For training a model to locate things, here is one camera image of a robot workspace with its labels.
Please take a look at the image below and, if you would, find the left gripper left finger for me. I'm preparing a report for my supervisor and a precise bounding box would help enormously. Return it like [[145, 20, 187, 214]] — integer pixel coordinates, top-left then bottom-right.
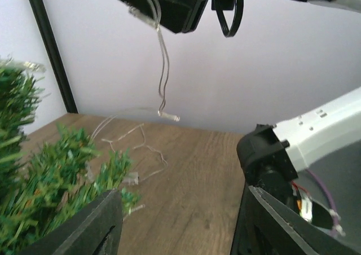
[[19, 190, 123, 255]]

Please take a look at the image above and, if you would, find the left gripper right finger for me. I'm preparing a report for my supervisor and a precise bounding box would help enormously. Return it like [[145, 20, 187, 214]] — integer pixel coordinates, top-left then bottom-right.
[[231, 185, 360, 254]]

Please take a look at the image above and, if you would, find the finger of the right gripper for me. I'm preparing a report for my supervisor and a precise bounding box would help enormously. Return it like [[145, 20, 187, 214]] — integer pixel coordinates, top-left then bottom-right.
[[120, 0, 208, 33]]

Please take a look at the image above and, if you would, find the clear led light string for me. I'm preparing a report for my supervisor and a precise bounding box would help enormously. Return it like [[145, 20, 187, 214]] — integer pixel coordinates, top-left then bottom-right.
[[16, 0, 181, 219]]

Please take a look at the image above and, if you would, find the small green christmas tree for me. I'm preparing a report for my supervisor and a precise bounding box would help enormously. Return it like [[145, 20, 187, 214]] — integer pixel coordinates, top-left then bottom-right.
[[1, 60, 139, 254]]

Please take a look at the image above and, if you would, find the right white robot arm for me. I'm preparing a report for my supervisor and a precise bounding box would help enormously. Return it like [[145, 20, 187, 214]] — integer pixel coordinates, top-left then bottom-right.
[[120, 0, 360, 202]]

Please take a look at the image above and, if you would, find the clear battery box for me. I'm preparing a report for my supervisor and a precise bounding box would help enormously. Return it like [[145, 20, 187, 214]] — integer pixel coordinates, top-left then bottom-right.
[[122, 172, 139, 186]]

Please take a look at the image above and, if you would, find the black frame post right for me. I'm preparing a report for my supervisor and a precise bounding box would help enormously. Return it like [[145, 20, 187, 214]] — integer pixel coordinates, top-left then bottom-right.
[[29, 0, 78, 113]]

